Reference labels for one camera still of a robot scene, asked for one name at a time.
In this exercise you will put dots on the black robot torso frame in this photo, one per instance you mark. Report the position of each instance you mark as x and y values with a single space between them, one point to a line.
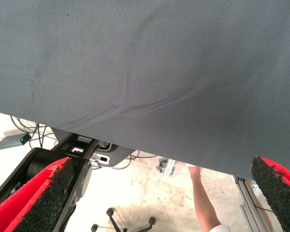
36 159

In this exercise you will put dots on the aluminium profile with caster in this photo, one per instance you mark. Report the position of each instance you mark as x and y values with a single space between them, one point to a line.
169 169

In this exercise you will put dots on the black office chair base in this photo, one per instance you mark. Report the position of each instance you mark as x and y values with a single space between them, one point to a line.
113 217

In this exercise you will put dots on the grey adapter box green light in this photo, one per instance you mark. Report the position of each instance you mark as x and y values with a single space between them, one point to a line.
9 143

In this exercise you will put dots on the grey caster wheel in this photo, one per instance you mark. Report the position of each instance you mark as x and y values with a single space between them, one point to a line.
162 165

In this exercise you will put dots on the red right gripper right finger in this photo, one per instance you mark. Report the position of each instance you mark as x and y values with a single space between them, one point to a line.
280 193

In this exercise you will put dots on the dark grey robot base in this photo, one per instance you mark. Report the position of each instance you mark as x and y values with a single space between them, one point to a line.
120 153

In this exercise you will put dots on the aluminium profile table leg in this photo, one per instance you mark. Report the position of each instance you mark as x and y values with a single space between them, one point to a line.
249 205

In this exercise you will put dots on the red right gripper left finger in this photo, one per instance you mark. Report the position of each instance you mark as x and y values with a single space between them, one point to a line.
26 207

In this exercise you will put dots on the dark grey table cloth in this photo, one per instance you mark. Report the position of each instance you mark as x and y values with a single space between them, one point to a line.
145 60

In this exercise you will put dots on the white garment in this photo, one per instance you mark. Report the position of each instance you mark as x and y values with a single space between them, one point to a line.
216 229

